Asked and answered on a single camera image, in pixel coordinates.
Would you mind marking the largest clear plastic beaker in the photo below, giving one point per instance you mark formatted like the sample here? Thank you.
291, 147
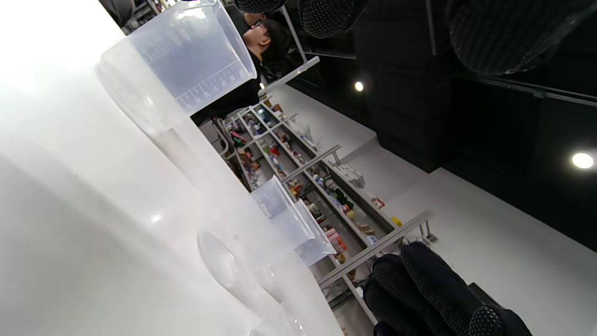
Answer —
196, 56

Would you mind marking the grey metal shelving rack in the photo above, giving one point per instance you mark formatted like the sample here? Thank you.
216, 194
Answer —
310, 163

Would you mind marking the large clear plastic beaker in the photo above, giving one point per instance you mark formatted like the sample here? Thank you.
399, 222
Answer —
318, 242

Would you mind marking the round ceiling spot light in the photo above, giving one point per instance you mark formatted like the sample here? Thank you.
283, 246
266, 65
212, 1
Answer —
583, 161
359, 86

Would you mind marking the clutter of assorted colourful items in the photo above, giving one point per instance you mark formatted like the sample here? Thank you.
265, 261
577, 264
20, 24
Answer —
275, 151

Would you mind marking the medium clear plastic beaker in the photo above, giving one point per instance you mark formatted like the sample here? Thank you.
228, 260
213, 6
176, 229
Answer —
280, 214

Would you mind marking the person's left hand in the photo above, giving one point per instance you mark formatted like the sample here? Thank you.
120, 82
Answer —
513, 32

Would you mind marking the person's right hand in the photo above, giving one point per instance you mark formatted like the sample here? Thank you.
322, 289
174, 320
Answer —
429, 298

